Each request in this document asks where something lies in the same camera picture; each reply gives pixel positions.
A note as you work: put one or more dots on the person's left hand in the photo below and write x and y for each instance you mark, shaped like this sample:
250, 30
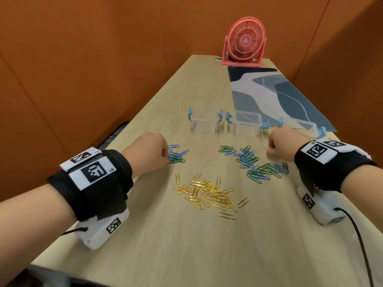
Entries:
146, 155

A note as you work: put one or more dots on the person's right hand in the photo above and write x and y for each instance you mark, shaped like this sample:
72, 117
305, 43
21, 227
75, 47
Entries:
285, 144

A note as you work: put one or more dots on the clear box with blue latches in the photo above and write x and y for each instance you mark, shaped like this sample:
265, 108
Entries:
204, 124
245, 128
311, 126

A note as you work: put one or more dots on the pile of mixed paper clips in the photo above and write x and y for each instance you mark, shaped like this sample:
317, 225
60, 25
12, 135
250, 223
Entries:
263, 173

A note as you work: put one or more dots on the bunch of gold paper clips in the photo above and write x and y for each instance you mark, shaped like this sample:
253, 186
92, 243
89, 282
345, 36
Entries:
209, 194

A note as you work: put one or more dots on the person's left forearm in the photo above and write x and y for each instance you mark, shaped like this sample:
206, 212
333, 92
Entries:
30, 224

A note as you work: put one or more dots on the person's dark clothing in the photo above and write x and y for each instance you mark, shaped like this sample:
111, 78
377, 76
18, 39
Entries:
45, 277

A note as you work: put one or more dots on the blue patterned desk mat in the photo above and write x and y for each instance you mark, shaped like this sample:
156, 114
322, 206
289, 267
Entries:
293, 101

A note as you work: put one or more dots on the black right wristband with tags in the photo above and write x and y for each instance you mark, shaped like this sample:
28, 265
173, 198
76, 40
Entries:
329, 170

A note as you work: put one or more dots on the black wristband with tags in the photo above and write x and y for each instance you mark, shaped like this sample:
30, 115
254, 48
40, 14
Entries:
329, 170
104, 194

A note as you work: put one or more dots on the black left wristband with tags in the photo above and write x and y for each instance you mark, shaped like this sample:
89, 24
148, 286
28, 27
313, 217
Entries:
104, 194

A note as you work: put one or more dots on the pink desk fan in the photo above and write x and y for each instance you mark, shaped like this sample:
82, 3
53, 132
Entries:
245, 41

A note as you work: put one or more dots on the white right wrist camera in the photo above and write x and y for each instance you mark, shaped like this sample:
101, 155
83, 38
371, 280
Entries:
323, 209

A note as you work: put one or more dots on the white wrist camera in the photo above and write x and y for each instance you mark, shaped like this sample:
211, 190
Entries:
323, 209
95, 236

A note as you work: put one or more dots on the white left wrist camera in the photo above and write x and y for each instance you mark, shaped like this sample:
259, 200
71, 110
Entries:
95, 236

